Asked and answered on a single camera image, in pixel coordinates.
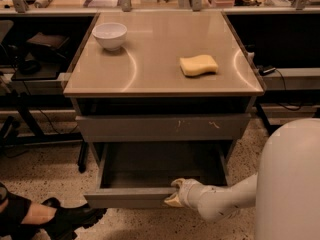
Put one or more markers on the grey drawer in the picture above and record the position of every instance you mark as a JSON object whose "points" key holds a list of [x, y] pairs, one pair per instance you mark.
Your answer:
{"points": [[142, 128], [138, 175]]}

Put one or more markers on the black table leg stand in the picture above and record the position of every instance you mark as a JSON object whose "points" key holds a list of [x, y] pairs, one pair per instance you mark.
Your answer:
{"points": [[268, 126]]}

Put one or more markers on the grey top drawer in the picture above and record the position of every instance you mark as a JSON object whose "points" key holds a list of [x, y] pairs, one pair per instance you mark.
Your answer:
{"points": [[142, 128]]}

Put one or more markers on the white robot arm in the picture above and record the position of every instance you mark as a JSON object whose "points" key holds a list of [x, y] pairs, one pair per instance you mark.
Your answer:
{"points": [[285, 192]]}

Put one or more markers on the black device on shelf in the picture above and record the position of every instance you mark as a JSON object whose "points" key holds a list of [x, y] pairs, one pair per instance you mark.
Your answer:
{"points": [[48, 48]]}

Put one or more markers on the black headphones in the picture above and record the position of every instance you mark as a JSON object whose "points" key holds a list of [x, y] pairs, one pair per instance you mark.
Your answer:
{"points": [[28, 67]]}

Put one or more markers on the grey drawer cabinet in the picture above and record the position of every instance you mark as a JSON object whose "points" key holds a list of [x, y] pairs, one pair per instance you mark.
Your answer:
{"points": [[144, 76]]}

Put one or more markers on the yellow sponge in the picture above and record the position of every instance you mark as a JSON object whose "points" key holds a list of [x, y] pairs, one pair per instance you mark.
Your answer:
{"points": [[198, 65]]}

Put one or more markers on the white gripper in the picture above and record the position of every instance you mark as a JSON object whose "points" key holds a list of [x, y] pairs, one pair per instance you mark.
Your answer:
{"points": [[188, 192]]}

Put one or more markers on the white ceramic bowl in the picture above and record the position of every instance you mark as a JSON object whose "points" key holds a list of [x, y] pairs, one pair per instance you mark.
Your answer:
{"points": [[110, 36]]}

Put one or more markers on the person's leg black trousers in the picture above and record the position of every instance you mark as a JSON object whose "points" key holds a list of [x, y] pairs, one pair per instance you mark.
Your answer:
{"points": [[20, 218]]}

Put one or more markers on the black power adapter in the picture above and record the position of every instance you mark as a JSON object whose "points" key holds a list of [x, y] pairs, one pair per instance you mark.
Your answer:
{"points": [[265, 70]]}

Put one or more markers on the black boot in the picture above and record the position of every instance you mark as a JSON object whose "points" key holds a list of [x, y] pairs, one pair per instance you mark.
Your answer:
{"points": [[67, 220]]}

